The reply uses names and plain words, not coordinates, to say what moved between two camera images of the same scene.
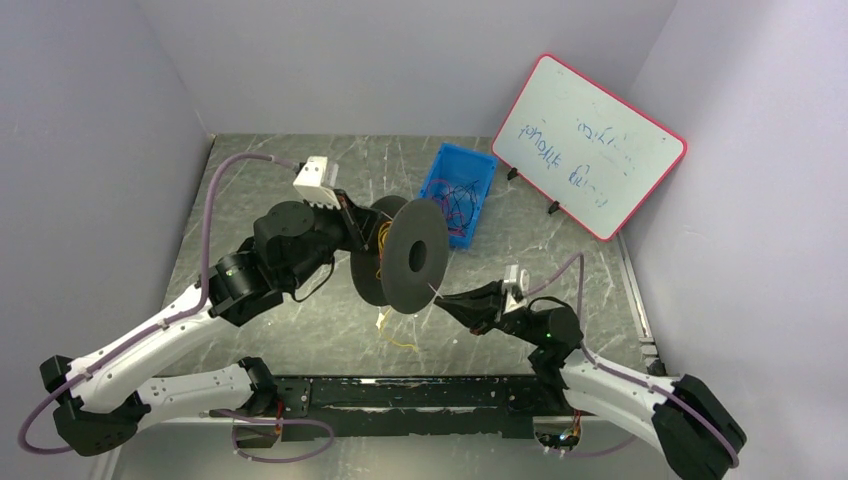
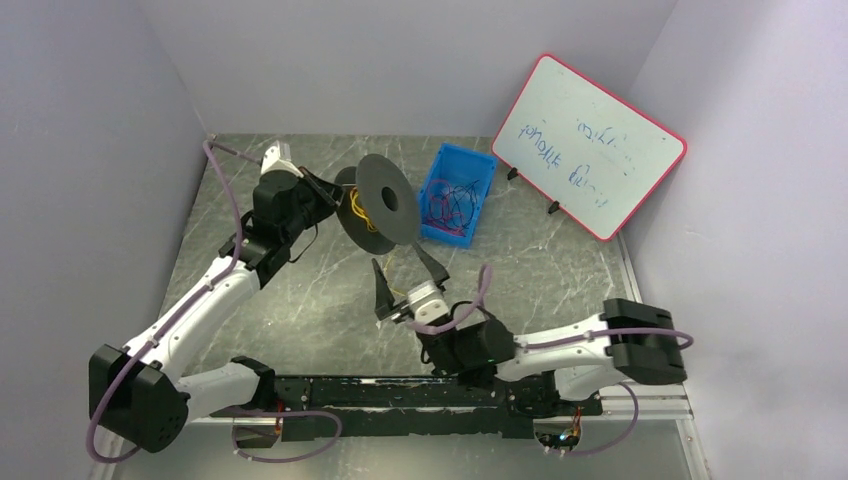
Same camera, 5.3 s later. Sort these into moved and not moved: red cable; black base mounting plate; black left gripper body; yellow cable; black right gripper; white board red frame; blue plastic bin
Moved: yellow cable; black right gripper; black left gripper body
Not moved: white board red frame; red cable; black base mounting plate; blue plastic bin
